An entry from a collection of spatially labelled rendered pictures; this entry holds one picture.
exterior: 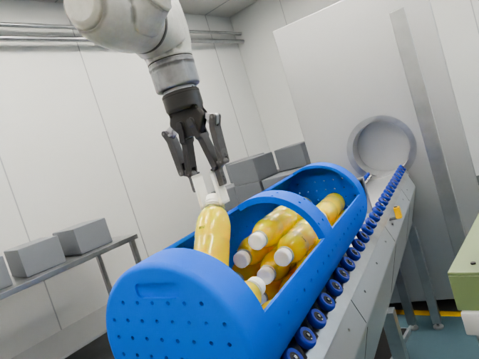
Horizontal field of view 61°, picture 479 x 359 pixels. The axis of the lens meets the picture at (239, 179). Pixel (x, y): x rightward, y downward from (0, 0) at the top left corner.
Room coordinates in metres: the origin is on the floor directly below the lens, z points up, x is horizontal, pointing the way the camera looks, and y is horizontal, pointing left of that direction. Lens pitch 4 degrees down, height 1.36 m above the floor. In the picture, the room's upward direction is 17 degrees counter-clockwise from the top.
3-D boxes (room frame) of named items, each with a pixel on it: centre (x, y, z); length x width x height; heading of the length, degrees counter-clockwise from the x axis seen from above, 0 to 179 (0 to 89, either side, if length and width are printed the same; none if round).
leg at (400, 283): (2.37, -0.74, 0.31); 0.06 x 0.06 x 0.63; 60
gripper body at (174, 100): (0.81, 0.06, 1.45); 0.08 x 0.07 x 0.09; 60
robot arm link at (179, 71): (0.81, 0.06, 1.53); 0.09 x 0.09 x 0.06
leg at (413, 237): (2.31, -0.86, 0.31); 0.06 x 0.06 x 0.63; 60
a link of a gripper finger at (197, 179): (0.83, 0.08, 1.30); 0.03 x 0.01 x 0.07; 150
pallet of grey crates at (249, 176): (4.91, -0.32, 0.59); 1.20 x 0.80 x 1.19; 50
